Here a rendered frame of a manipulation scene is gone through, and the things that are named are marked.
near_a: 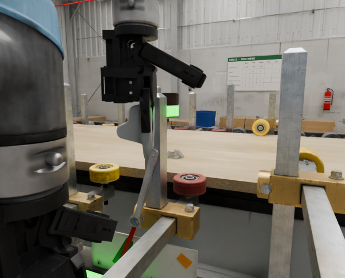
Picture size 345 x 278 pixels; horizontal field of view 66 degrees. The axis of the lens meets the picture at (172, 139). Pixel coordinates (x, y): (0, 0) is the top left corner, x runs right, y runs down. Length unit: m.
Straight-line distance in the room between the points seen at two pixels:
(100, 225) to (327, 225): 0.25
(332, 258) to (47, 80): 0.28
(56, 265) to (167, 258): 0.37
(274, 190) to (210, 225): 0.35
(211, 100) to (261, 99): 1.42
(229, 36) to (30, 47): 7.89
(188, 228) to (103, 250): 0.23
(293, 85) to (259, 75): 7.21
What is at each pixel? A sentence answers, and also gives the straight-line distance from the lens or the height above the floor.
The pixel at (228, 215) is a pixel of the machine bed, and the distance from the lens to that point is 0.77.
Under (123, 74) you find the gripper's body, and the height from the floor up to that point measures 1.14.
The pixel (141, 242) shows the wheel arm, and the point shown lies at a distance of 0.48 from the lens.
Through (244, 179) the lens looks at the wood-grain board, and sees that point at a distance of 0.68.
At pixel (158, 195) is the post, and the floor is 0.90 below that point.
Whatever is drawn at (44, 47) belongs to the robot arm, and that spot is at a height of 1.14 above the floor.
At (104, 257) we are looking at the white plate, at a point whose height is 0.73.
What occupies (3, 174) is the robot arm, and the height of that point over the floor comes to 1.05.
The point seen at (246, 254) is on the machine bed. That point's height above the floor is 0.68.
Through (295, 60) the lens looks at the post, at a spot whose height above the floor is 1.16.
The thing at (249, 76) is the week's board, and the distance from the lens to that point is 7.72.
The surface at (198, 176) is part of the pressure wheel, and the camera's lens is 0.66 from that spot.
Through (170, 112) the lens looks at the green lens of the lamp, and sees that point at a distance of 0.56.
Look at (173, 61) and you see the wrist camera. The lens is 0.44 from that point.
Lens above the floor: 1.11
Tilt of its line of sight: 10 degrees down
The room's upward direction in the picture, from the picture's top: straight up
